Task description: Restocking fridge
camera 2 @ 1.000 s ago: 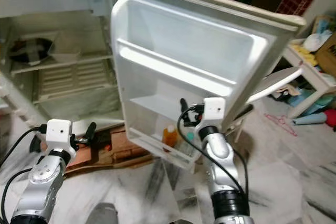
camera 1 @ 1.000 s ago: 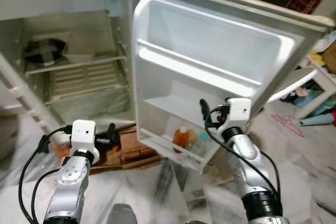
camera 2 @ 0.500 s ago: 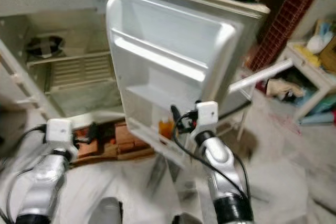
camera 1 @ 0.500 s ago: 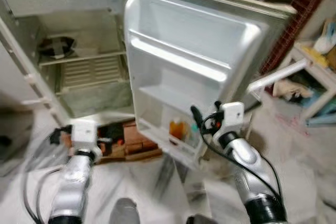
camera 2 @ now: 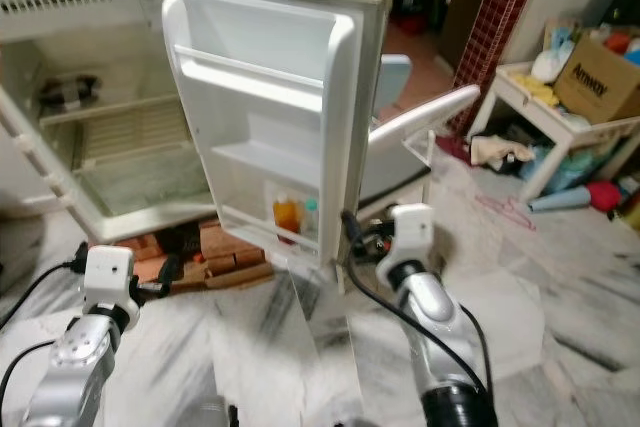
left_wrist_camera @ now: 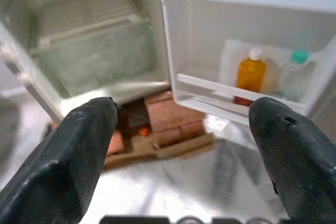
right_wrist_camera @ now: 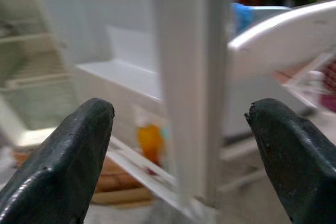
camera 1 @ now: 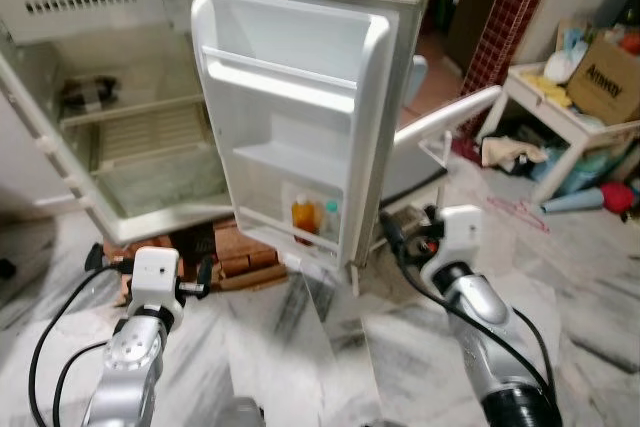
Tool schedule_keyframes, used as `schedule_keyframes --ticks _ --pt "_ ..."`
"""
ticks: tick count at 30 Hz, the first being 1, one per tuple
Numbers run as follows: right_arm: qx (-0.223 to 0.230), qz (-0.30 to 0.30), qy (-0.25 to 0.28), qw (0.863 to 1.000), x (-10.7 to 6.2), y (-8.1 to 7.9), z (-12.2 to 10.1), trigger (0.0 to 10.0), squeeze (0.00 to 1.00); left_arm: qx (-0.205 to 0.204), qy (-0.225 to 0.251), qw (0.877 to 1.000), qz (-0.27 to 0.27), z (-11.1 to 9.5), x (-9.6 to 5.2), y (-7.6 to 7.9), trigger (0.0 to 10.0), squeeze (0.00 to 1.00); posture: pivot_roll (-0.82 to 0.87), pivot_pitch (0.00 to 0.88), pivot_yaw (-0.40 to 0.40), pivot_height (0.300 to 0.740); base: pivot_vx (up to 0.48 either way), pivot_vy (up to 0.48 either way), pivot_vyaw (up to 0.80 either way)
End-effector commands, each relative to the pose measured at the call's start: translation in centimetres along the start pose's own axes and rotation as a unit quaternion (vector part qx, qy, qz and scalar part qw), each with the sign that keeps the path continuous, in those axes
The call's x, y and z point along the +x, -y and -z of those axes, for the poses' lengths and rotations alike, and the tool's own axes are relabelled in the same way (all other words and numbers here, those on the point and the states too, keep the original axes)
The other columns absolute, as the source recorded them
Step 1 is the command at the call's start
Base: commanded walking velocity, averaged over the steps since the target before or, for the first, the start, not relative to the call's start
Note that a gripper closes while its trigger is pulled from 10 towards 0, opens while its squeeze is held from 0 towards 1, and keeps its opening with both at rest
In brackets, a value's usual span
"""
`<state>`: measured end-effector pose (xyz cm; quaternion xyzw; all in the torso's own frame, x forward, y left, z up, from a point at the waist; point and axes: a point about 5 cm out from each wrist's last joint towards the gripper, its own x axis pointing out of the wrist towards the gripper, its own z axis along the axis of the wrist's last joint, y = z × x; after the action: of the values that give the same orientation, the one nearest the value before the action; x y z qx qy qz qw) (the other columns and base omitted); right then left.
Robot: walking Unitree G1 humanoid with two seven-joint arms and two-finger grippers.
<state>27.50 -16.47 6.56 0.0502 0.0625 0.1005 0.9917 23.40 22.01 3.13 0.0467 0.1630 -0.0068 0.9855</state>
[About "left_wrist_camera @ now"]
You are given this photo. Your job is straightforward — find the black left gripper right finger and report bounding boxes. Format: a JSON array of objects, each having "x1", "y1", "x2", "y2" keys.
[{"x1": 248, "y1": 97, "x2": 336, "y2": 224}]

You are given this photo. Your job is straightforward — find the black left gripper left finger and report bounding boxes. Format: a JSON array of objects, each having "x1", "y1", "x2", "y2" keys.
[{"x1": 0, "y1": 97, "x2": 118, "y2": 224}]

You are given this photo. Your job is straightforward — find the clear fridge crisper drawer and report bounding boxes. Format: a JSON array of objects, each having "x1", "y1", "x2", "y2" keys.
[{"x1": 35, "y1": 20, "x2": 158, "y2": 96}]

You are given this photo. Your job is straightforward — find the white fridge body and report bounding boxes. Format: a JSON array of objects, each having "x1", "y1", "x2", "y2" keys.
[{"x1": 0, "y1": 0, "x2": 171, "y2": 127}]

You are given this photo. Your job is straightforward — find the brown brick fridge base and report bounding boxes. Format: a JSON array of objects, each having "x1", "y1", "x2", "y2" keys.
[{"x1": 51, "y1": 90, "x2": 215, "y2": 169}]

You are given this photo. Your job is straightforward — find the white fridge door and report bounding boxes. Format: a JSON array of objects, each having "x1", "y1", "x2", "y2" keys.
[{"x1": 156, "y1": 0, "x2": 336, "y2": 126}]

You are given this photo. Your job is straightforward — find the clear bottle green cap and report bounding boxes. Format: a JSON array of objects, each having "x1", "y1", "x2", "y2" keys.
[{"x1": 278, "y1": 49, "x2": 312, "y2": 101}]

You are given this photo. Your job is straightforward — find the orange juice bottle white cap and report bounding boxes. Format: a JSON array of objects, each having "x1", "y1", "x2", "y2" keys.
[{"x1": 233, "y1": 47, "x2": 267, "y2": 107}]

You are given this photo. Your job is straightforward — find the white wire fridge shelf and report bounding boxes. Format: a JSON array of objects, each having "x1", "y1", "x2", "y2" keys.
[{"x1": 28, "y1": 0, "x2": 150, "y2": 48}]

